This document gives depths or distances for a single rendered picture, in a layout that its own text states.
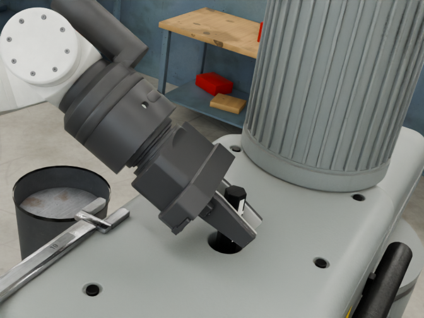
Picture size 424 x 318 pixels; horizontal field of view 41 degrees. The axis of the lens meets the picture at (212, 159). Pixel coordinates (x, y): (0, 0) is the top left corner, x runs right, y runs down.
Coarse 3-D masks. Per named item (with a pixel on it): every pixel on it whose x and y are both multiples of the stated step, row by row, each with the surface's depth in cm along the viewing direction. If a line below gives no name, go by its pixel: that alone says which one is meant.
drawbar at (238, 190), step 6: (234, 186) 55; (228, 192) 54; (234, 192) 55; (240, 192) 55; (228, 198) 54; (234, 198) 54; (240, 198) 54; (234, 204) 54; (222, 234) 56; (216, 240) 58; (222, 240) 57; (228, 240) 57; (216, 246) 58; (222, 246) 57; (228, 246) 57; (234, 246) 58; (222, 252) 57; (228, 252) 57; (234, 252) 58
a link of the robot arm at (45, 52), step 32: (64, 0) 53; (32, 32) 48; (64, 32) 48; (96, 32) 53; (128, 32) 54; (32, 64) 48; (64, 64) 48; (96, 64) 52; (128, 64) 53; (64, 96) 52; (96, 96) 50; (64, 128) 53
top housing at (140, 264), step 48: (240, 144) 77; (288, 192) 68; (336, 192) 69; (384, 192) 71; (96, 240) 55; (144, 240) 56; (192, 240) 57; (288, 240) 60; (336, 240) 61; (48, 288) 49; (96, 288) 50; (144, 288) 50; (192, 288) 51; (240, 288) 52; (288, 288) 53; (336, 288) 55
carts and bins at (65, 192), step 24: (48, 168) 298; (72, 168) 301; (24, 192) 290; (48, 192) 298; (72, 192) 301; (96, 192) 302; (24, 216) 266; (48, 216) 281; (72, 216) 283; (96, 216) 273; (24, 240) 276; (48, 240) 268
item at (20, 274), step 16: (96, 208) 59; (80, 224) 56; (96, 224) 56; (112, 224) 57; (64, 240) 53; (80, 240) 54; (32, 256) 51; (48, 256) 51; (16, 272) 49; (32, 272) 49; (0, 288) 47; (16, 288) 48
